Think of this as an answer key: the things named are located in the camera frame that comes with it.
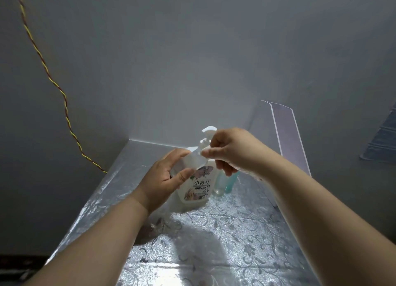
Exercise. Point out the person's left hand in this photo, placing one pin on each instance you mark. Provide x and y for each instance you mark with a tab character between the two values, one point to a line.
156	183

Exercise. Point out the person's right hand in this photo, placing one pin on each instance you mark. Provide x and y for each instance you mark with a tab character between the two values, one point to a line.
241	149

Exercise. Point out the person's left thumb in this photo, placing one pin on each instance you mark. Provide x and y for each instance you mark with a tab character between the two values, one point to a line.
183	177

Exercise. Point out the person's right thumb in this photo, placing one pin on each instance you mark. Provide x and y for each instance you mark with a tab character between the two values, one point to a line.
212	153

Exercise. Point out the white pump soap bottle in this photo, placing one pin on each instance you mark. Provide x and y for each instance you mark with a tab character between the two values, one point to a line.
198	185

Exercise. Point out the person's left forearm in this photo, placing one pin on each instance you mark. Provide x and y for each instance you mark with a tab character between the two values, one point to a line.
99	242

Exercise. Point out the person's right forearm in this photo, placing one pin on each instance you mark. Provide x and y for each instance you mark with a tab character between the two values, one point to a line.
324	221

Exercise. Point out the clear teal bottle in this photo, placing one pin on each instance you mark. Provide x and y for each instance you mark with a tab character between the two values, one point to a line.
227	183

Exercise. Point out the silver floral foil cover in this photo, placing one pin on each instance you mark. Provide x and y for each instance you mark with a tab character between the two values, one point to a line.
235	236

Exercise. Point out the clear acrylic panel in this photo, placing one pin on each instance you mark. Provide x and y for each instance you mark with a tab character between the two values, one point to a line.
289	134

